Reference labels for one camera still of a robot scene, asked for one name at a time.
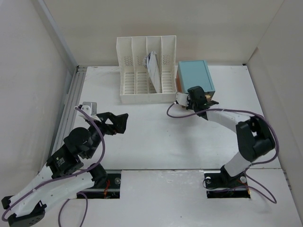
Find white spiral notebook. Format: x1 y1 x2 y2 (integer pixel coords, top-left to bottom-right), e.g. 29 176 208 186
143 51 161 93

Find orange drawer box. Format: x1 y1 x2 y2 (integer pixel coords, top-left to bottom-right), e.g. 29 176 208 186
176 72 183 93

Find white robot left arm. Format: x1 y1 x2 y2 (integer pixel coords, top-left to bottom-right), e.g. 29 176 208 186
1 112 128 227

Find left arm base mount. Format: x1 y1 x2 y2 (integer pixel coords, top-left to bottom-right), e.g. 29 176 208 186
77 170 122 199

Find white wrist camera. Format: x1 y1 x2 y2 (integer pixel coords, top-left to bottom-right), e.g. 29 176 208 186
175 92 189 107
79 102 98 121

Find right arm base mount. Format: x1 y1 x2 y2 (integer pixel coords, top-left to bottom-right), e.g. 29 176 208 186
203 171 250 199

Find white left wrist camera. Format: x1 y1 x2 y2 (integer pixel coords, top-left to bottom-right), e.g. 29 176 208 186
79 102 98 121

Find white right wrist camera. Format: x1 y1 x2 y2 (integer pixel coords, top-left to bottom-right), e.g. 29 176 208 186
175 92 189 107

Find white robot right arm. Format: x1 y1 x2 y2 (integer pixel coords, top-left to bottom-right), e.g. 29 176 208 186
187 86 278 186

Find blue drawer box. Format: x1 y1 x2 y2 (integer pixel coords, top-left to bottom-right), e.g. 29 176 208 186
177 60 215 93

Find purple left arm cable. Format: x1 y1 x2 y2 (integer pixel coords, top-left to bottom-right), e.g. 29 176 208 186
0 106 106 227

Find aluminium rail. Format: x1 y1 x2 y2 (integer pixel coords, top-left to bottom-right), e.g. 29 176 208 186
48 66 87 157

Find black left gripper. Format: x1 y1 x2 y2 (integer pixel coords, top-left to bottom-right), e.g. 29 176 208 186
86 112 128 158

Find white plastic file organizer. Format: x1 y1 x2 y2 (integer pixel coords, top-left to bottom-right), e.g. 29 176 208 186
116 35 177 104

